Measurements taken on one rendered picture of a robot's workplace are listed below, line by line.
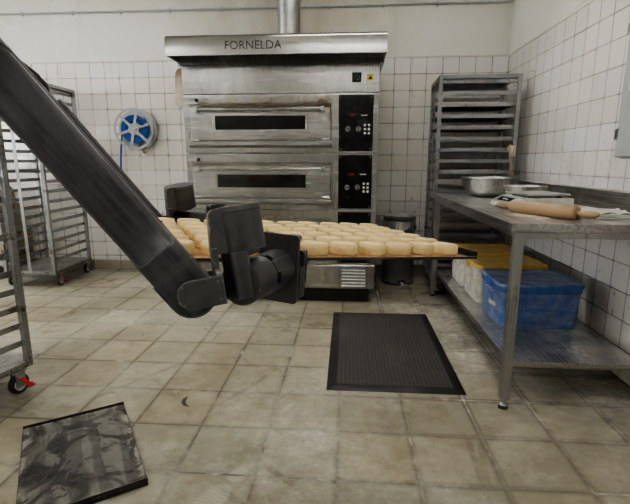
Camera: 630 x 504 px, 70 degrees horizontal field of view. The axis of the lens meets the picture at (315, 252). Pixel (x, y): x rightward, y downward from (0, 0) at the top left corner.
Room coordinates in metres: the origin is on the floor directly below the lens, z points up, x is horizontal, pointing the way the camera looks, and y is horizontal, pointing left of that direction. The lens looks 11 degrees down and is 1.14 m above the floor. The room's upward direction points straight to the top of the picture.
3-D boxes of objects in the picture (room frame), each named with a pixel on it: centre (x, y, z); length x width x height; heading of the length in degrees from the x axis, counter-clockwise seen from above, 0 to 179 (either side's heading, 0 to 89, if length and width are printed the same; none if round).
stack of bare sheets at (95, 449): (1.56, 0.92, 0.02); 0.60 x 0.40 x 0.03; 30
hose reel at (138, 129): (4.58, 1.78, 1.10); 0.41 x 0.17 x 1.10; 86
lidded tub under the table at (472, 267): (2.94, -1.27, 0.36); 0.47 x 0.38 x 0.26; 86
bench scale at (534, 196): (2.52, -1.21, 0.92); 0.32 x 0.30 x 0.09; 93
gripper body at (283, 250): (0.62, 0.06, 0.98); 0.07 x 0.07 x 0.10; 68
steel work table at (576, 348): (2.80, -1.26, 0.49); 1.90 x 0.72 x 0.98; 176
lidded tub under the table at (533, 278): (2.50, -1.24, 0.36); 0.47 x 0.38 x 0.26; 88
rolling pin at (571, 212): (2.15, -1.09, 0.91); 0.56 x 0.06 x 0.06; 24
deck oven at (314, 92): (3.92, 0.24, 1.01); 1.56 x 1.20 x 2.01; 86
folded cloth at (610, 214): (2.16, -1.37, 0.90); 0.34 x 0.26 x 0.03; 164
